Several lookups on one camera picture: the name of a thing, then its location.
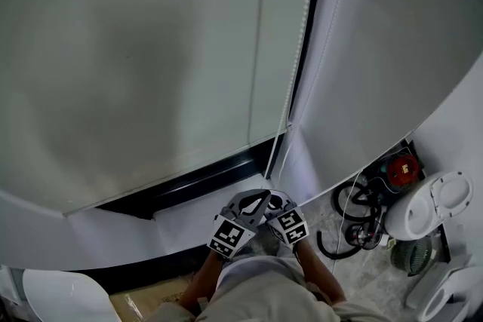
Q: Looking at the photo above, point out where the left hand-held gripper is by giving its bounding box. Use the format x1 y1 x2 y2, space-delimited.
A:
206 189 272 261

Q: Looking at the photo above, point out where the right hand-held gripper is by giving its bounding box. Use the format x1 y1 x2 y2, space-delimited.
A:
265 190 310 246

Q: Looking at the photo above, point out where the white bead pull chain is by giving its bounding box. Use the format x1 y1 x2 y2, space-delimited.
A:
262 0 355 193

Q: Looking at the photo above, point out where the white roller blind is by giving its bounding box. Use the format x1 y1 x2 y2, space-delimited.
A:
0 0 320 216

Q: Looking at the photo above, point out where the person's left forearm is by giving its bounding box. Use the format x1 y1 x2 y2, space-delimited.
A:
179 250 227 314

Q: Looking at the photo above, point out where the person's right forearm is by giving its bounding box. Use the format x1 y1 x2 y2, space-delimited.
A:
294 239 346 305

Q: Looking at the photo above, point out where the person's white shirt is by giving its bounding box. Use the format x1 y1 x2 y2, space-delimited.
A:
146 254 393 322

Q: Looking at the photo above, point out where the white toilet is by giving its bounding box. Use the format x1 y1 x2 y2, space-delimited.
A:
384 171 475 242
22 269 122 322
405 256 483 322

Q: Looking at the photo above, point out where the red machine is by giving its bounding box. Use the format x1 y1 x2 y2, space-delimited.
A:
380 152 420 186

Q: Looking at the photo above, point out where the cardboard box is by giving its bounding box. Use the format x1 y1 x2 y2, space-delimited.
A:
109 273 197 322

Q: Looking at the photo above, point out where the gray round fan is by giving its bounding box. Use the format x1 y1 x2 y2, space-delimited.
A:
390 237 433 276

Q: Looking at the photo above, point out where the black window frame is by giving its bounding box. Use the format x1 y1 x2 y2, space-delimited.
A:
94 0 326 222

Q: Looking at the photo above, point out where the black hose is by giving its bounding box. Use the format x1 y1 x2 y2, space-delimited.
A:
316 180 386 261

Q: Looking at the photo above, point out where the thin white cable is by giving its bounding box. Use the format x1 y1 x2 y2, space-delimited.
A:
331 171 363 276

